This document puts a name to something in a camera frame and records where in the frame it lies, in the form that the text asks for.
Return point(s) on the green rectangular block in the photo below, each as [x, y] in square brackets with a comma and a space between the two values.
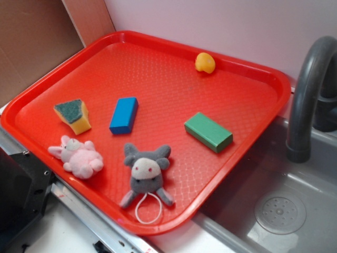
[208, 132]

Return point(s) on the blue rectangular block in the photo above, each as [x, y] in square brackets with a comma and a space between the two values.
[124, 116]

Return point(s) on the red plastic tray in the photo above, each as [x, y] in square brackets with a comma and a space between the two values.
[242, 97]

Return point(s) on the grey plush cow toy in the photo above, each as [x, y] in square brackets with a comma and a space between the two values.
[146, 177]

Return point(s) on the yellow rubber duck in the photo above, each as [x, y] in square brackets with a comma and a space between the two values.
[205, 63]

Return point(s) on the pink plush bunny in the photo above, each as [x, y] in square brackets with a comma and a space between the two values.
[81, 159]

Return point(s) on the yellow sponge with green pad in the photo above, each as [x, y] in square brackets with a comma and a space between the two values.
[75, 114]

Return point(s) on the grey plastic sink basin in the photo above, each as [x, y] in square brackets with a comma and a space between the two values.
[270, 204]

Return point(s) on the grey plastic faucet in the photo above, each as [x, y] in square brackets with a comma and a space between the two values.
[314, 101]

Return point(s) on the brown cardboard panel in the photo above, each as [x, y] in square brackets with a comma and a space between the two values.
[37, 36]

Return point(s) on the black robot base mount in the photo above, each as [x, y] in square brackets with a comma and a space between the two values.
[25, 186]

